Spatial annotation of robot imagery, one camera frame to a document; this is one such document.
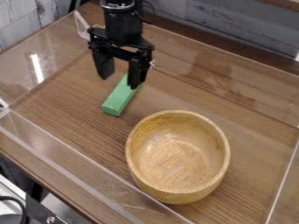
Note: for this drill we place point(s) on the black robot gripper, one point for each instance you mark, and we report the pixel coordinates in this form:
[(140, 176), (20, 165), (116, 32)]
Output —
[(118, 41)]

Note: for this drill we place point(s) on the green rectangular block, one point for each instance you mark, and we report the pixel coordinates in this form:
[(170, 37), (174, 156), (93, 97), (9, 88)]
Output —
[(118, 98)]

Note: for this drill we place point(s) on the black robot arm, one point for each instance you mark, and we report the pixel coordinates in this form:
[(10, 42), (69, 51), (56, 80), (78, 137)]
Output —
[(118, 3)]

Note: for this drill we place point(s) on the brown wooden bowl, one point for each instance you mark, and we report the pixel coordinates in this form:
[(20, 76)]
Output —
[(177, 156)]

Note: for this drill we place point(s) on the clear acrylic tray walls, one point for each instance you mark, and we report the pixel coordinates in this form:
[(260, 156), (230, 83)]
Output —
[(69, 146)]

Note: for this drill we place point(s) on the clear acrylic corner bracket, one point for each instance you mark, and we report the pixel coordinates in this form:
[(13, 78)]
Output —
[(81, 25)]

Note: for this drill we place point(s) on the black metal bracket with screw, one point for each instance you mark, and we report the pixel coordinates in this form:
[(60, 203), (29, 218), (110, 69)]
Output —
[(40, 213)]

